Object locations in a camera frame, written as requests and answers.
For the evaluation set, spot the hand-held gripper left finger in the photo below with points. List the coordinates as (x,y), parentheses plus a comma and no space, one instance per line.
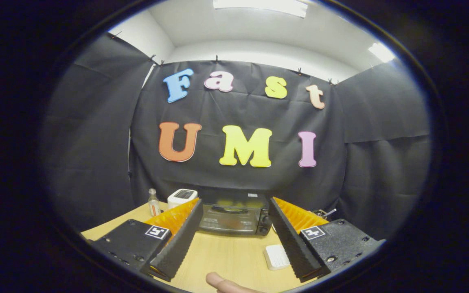
(181,244)

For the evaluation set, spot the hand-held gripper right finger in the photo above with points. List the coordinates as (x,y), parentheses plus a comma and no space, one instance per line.
(293,244)

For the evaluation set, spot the black toaster oven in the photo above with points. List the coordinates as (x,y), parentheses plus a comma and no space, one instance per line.
(234,221)

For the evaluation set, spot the white bread toaster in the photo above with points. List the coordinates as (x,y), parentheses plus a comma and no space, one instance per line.
(181,196)

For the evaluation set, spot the white rectangular plate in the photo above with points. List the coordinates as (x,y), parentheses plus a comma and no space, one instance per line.
(277,257)

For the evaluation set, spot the clear plastic bottle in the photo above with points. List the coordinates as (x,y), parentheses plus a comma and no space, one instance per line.
(154,205)

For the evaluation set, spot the metal spoon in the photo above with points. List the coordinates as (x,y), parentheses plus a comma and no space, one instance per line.
(330,211)

